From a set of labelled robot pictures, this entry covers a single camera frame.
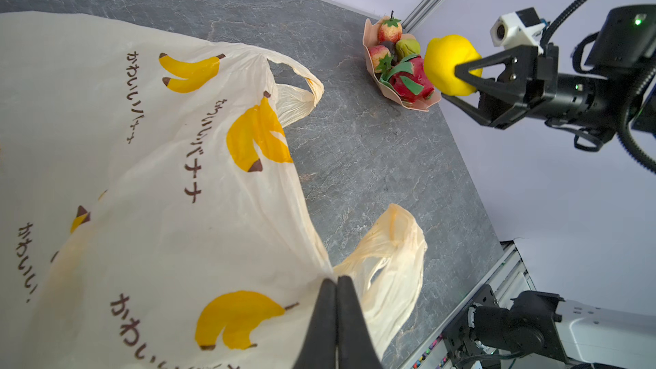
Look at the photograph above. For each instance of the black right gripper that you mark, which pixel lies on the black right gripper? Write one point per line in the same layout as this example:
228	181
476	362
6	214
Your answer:
569	102

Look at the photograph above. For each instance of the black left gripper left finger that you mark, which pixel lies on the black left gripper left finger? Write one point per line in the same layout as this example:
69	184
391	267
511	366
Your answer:
319	349

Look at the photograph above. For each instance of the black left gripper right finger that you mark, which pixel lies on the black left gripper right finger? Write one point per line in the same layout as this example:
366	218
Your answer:
355	348

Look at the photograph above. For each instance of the yellow lemon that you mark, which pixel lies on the yellow lemon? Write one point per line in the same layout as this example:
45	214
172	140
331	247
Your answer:
441	58

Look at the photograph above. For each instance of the peach with stem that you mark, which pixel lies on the peach with stem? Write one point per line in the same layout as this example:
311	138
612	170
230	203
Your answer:
390	30

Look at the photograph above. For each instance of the banana print plastic bag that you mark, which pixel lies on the banana print plastic bag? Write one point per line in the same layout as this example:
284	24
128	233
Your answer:
151	213

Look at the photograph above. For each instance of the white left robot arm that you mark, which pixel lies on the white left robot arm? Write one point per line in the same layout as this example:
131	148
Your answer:
537	323

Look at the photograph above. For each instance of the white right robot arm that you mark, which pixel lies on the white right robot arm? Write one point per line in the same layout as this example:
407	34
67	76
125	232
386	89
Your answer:
618	52

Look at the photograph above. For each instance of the red green dragon fruit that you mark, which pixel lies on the red green dragon fruit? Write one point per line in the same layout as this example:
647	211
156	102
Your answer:
409	81

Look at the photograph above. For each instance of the green chayote pear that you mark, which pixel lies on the green chayote pear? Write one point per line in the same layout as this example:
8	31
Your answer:
407	47

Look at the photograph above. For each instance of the peach wavy fruit plate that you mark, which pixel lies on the peach wavy fruit plate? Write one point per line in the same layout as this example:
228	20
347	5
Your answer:
370	38

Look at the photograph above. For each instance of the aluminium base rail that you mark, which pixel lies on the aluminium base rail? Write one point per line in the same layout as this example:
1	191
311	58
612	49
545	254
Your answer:
450	343

